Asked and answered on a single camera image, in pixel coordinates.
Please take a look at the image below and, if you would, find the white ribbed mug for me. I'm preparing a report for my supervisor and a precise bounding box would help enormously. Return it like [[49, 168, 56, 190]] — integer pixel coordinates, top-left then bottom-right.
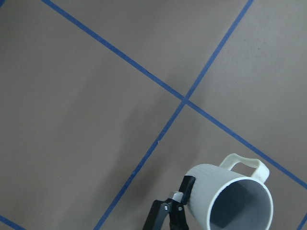
[[187, 153, 273, 230]]

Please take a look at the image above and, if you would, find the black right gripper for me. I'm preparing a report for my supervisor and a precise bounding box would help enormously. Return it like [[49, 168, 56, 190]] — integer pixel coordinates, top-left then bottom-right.
[[143, 175, 195, 230]]

